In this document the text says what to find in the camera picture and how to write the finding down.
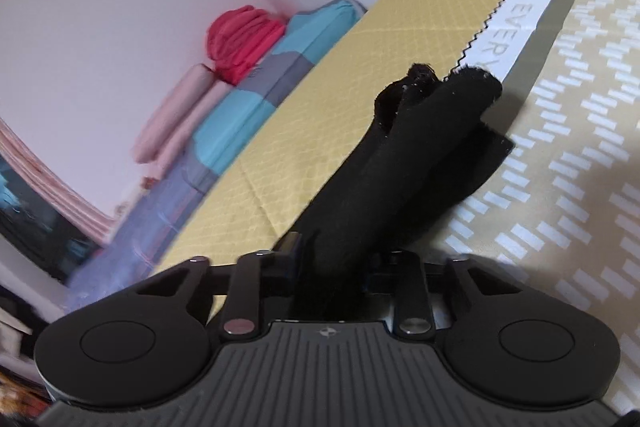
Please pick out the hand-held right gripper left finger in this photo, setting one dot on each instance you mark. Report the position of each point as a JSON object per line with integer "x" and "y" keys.
{"x": 246, "y": 292}

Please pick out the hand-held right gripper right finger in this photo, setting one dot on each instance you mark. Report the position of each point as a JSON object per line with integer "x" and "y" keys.
{"x": 412, "y": 287}

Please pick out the black knit pants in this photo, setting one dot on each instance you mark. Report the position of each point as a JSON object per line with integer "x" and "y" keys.
{"x": 400, "y": 147}

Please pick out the blue plaid folded quilt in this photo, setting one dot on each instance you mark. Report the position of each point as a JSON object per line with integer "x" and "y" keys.
{"x": 240, "y": 117}

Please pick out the pink folded blankets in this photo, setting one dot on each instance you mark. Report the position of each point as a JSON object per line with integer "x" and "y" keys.
{"x": 180, "y": 117}

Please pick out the pink striped curtain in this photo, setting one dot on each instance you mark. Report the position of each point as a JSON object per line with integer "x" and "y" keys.
{"x": 55, "y": 187}

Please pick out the yellow quilted blanket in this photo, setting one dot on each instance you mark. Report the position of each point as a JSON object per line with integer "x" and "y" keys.
{"x": 350, "y": 72}

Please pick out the beige dash-patterned bed sheet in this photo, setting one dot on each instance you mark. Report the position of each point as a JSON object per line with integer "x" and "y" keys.
{"x": 575, "y": 132}

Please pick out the dark window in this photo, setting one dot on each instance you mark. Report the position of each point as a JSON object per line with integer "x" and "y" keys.
{"x": 30, "y": 217}

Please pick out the stack of red folded clothes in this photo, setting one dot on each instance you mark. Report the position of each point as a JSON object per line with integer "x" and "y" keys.
{"x": 245, "y": 42}

